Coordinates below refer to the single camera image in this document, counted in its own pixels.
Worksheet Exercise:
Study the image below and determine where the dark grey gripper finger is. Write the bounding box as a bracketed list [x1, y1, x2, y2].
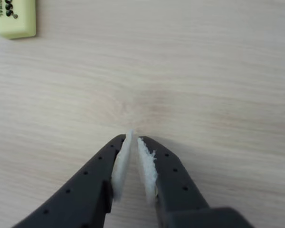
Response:
[136, 135, 256, 228]
[13, 129, 133, 228]

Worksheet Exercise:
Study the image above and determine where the yellow highlighter marker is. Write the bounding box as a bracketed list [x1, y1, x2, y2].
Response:
[0, 0, 37, 40]

